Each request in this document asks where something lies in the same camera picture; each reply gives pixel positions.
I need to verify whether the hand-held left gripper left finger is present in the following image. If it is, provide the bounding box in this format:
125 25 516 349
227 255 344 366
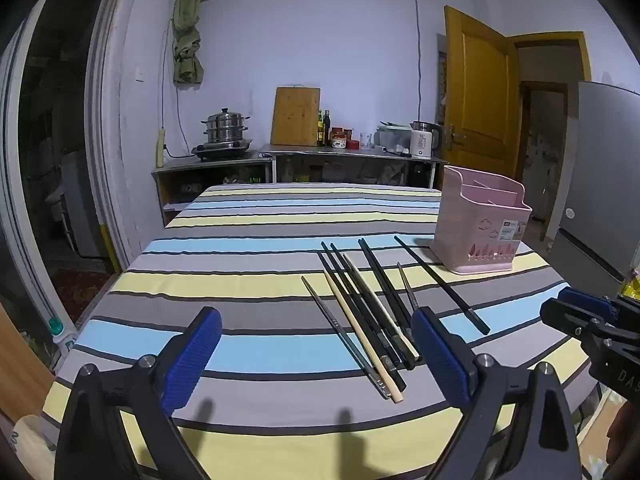
55 306 223 480

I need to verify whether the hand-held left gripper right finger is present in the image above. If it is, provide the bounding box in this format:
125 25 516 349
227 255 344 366
411 306 583 480

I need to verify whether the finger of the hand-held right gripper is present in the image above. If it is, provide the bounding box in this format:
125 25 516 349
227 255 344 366
557 286 618 318
539 297 608 341

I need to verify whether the black chopstick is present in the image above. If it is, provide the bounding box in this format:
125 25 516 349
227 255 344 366
362 237 425 362
316 250 408 393
357 239 413 347
393 235 492 336
321 241 403 368
329 242 417 371

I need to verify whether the wooden chopstick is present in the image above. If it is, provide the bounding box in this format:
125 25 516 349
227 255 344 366
321 267 405 404
342 252 420 358

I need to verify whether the thin metal chopstick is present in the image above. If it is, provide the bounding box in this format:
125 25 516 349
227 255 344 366
396 261 421 317
301 275 392 401

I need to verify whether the pink plastic utensil holder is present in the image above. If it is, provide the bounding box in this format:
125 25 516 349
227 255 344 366
431 165 533 276

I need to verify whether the yellow oil bottle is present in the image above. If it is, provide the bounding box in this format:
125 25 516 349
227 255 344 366
620 265 640 303

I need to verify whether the striped tablecloth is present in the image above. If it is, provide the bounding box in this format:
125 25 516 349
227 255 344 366
40 184 598 480

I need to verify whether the grey refrigerator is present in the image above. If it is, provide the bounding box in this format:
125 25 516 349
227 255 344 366
545 80 640 291

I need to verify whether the green-capped bottle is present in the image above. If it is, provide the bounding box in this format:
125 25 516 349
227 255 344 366
47 317 76 356

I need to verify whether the low steel counter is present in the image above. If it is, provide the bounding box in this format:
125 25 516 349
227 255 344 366
151 150 276 228

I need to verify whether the black induction cooker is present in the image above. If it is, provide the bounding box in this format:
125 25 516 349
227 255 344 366
191 141 255 162

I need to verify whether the white electric kettle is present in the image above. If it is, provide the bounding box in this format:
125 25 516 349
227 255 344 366
409 120 445 159

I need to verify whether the steel kitchen table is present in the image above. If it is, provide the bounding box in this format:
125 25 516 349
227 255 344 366
259 143 449 192

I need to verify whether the grey dish container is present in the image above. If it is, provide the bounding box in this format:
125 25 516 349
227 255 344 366
375 121 415 150

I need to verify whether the yellow wooden door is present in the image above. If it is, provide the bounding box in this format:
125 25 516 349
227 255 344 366
442 5 521 193

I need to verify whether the steel steamer pot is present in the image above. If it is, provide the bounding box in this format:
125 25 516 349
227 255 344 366
201 107 252 150

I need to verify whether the wooden cutting board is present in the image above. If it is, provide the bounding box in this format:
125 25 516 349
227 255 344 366
270 86 322 147

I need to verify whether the sliding glass door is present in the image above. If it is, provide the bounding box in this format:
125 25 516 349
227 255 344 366
0 0 131 341

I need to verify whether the green hanging cloth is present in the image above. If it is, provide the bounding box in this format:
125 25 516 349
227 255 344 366
171 0 207 87

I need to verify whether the black cooker cable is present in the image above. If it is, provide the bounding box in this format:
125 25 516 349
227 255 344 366
164 142 197 161

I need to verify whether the wall calendar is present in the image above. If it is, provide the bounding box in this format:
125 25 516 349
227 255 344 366
436 34 447 121

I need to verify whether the yellow door frame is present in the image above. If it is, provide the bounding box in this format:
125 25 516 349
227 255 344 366
507 31 593 83

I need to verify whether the grey wall cable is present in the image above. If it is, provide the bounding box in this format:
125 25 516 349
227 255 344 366
414 0 423 123

